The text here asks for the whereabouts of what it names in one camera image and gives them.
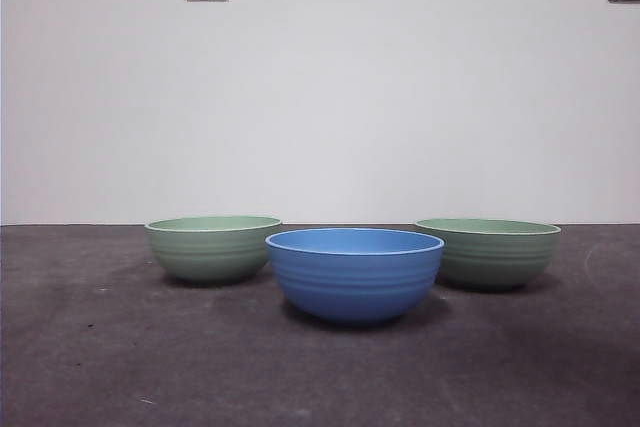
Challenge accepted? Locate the blue ribbed bowl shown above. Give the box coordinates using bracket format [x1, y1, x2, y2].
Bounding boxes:
[264, 227, 446, 325]

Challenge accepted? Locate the green ribbed bowl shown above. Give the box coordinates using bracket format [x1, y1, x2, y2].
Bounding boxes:
[415, 217, 562, 293]
[144, 215, 284, 285]

